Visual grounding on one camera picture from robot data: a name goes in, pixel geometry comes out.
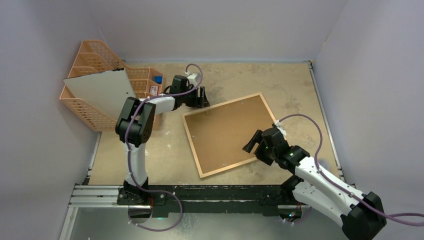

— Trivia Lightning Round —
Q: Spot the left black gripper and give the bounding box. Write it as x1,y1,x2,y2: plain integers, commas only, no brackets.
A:
180,86,210,109

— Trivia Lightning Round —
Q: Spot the wooden picture frame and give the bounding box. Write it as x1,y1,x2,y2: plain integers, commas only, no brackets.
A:
181,92,277,179

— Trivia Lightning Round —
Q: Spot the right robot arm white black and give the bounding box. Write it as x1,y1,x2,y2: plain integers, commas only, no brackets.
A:
242,126,387,240

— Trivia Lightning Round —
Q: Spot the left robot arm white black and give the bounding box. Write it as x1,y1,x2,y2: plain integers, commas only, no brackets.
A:
115,72,210,205

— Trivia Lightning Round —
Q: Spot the blue small item in organizer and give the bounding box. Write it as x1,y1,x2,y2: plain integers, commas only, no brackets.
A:
154,75,163,84

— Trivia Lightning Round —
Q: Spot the red white small box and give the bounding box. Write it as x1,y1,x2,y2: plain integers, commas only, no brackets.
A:
149,85,159,96

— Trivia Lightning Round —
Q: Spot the white board in organizer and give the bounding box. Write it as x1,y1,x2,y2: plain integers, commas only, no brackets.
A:
63,68,136,120

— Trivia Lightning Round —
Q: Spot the orange plastic file organizer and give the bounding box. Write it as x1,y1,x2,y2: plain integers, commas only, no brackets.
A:
59,39,165,132

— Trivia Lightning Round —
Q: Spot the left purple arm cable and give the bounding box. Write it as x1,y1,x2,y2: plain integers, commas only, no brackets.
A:
124,63,204,196

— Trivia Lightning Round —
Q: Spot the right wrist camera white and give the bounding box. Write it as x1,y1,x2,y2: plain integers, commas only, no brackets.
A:
272,120,287,138

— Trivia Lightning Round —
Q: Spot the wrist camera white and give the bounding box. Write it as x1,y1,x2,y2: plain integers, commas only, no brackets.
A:
185,71,202,87
272,120,287,138

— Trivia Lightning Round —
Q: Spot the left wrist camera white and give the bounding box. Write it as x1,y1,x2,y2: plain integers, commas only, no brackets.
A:
185,71,202,87

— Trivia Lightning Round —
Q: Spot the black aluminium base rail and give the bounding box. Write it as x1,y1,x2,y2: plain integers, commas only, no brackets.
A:
69,184,308,220

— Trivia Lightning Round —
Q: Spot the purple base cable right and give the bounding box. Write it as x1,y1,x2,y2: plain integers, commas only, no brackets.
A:
281,206,314,226

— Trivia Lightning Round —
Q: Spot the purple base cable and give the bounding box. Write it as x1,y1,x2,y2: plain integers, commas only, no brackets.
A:
127,190,184,233
281,206,314,226

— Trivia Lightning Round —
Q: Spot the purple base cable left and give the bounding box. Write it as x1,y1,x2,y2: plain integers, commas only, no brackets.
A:
127,190,184,233

